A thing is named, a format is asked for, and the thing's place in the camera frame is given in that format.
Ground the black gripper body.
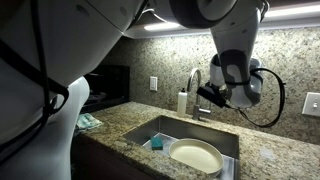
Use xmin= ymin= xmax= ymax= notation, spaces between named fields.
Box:
xmin=197 ymin=86 xmax=227 ymax=108

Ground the chrome gooseneck faucet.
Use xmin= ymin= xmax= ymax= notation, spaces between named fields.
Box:
xmin=187 ymin=68 xmax=211 ymax=120

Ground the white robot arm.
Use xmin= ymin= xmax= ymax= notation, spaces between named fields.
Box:
xmin=0 ymin=0 xmax=269 ymax=180

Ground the teal sponge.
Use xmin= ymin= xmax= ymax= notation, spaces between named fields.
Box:
xmin=150 ymin=137 xmax=163 ymax=150

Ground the white soap dispenser bottle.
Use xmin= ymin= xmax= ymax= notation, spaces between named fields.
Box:
xmin=177 ymin=89 xmax=187 ymax=117

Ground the stainless steel sink basin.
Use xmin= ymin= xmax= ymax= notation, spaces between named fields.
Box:
xmin=124 ymin=116 xmax=240 ymax=180

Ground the white outlet near board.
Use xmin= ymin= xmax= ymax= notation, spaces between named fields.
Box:
xmin=149 ymin=76 xmax=158 ymax=91

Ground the black microwave oven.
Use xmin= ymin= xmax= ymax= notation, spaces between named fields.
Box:
xmin=81 ymin=65 xmax=130 ymax=113

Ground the under-cabinet light strip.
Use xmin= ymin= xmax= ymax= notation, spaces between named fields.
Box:
xmin=126 ymin=3 xmax=320 ymax=38

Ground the teal cloth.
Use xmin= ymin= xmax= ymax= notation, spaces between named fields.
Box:
xmin=76 ymin=113 xmax=102 ymax=130

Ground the cream pan with wooden handle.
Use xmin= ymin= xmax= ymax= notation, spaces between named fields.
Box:
xmin=169 ymin=138 xmax=224 ymax=177

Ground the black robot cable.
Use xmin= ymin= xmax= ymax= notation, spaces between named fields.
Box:
xmin=237 ymin=67 xmax=287 ymax=129

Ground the white light switch plate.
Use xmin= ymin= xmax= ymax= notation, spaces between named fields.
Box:
xmin=302 ymin=92 xmax=320 ymax=117

